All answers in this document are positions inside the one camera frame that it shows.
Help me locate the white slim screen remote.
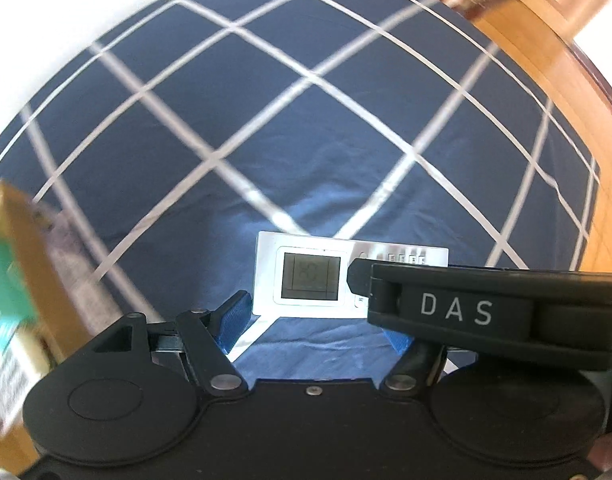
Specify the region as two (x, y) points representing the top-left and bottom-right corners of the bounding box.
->
(253, 231), (449, 318)

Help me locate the teal white mask box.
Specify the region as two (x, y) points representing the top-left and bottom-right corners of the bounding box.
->
(0, 238), (39, 437)

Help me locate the person's hand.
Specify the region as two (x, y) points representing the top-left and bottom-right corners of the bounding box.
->
(588, 432), (612, 472)

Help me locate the brown cardboard box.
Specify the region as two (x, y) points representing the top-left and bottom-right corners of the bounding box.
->
(0, 181), (122, 478)

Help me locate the blue checkered bed sheet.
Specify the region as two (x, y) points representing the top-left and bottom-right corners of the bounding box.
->
(0, 0), (602, 380)

